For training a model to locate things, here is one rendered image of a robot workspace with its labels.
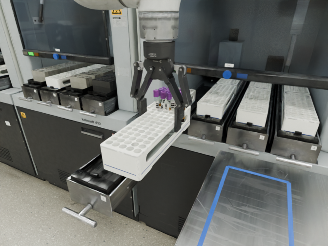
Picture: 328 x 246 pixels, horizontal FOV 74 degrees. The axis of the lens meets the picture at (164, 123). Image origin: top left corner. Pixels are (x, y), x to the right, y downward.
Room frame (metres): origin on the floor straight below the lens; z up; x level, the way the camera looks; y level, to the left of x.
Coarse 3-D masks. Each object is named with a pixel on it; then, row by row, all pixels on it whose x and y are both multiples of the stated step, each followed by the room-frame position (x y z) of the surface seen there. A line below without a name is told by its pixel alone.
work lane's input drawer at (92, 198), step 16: (192, 112) 0.87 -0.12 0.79; (96, 160) 0.50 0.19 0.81; (80, 176) 0.42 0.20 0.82; (96, 176) 0.41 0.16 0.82; (112, 176) 0.44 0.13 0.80; (80, 192) 0.40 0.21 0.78; (96, 192) 0.38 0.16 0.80; (112, 192) 0.38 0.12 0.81; (128, 192) 0.43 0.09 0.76; (64, 208) 0.38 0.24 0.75; (96, 208) 0.38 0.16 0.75; (112, 208) 0.37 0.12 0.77; (96, 224) 0.34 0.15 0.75
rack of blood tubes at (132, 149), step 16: (160, 112) 0.57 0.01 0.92; (128, 128) 0.48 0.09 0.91; (144, 128) 0.48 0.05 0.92; (160, 128) 0.48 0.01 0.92; (112, 144) 0.40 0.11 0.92; (128, 144) 0.40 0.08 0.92; (144, 144) 0.40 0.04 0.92; (160, 144) 0.49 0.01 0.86; (112, 160) 0.38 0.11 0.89; (128, 160) 0.36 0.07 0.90; (144, 160) 0.38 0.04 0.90; (128, 176) 0.37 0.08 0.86
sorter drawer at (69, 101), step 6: (66, 90) 1.09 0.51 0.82; (72, 90) 1.07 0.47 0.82; (60, 96) 1.08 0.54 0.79; (66, 96) 1.05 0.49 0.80; (72, 96) 1.04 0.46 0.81; (78, 96) 1.03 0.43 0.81; (66, 102) 1.06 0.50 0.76; (72, 102) 1.04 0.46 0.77; (78, 102) 1.02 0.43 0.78; (60, 108) 1.02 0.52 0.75; (66, 108) 1.00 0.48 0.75; (78, 108) 1.03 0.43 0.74
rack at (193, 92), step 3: (192, 90) 0.95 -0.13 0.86; (195, 90) 0.95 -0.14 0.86; (192, 93) 0.91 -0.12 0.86; (195, 93) 0.95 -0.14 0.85; (192, 96) 0.95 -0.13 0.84; (192, 99) 0.93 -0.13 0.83; (153, 102) 0.79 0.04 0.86; (150, 105) 0.77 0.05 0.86; (153, 105) 0.76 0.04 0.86; (147, 108) 0.73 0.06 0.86; (150, 108) 0.73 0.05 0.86
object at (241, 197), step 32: (224, 160) 0.48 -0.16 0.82; (256, 160) 0.48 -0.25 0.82; (224, 192) 0.36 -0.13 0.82; (256, 192) 0.36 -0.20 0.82; (288, 192) 0.36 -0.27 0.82; (320, 192) 0.36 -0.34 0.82; (192, 224) 0.28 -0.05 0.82; (224, 224) 0.28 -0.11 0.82; (256, 224) 0.28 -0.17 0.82; (288, 224) 0.28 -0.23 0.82; (320, 224) 0.28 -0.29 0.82
